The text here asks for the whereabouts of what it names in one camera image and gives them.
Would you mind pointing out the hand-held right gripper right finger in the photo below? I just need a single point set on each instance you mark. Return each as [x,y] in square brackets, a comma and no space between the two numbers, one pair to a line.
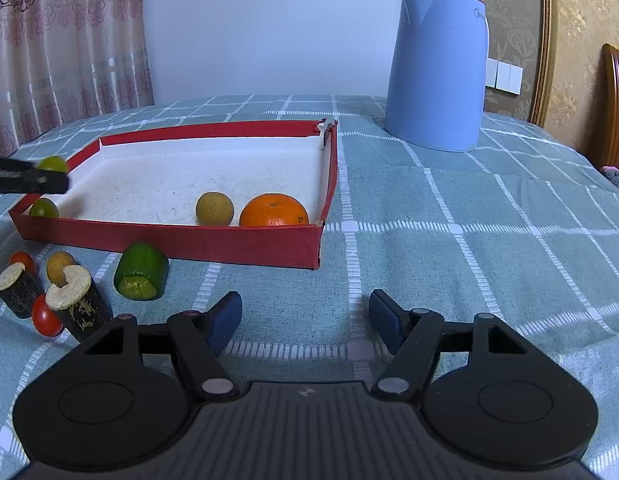
[384,317]

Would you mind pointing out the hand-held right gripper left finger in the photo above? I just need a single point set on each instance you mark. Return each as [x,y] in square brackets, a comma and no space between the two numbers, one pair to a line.
[225,321]

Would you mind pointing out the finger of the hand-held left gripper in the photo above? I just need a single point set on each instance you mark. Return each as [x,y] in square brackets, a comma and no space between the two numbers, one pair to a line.
[39,180]

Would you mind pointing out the green tomato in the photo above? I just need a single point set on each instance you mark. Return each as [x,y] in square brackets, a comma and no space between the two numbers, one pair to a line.
[54,162]
[43,208]

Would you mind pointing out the red cardboard box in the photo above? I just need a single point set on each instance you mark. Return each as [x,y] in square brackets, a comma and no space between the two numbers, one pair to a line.
[189,249]

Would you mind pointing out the red cherry tomato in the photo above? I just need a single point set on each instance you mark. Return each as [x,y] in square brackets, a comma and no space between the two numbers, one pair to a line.
[23,261]
[45,317]

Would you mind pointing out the tan round fruit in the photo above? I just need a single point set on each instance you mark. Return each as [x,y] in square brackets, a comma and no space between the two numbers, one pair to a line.
[215,208]
[58,265]

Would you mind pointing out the green cucumber piece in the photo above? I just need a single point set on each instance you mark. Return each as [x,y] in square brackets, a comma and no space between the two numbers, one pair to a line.
[141,270]

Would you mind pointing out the cucumber chunk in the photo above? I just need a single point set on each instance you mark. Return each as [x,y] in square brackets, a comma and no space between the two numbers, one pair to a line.
[19,292]
[81,310]

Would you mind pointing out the teal checked cloth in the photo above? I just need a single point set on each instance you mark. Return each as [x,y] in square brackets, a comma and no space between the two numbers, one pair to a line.
[439,260]

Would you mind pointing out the orange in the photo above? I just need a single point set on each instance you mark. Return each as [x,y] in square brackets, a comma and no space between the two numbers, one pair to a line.
[273,211]

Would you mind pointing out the pink patterned curtain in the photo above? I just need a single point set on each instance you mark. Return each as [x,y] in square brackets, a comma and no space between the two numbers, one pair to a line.
[64,45]

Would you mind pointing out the blue electric kettle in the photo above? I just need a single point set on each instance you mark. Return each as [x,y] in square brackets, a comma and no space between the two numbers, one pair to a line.
[434,70]

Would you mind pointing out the grey cloth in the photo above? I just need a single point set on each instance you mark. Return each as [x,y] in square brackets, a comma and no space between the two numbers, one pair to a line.
[617,175]

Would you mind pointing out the white wall switch panel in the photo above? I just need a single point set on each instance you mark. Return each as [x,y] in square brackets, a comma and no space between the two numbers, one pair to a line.
[504,76]

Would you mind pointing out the gold wall frame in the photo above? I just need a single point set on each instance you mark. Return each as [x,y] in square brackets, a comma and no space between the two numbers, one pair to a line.
[547,60]

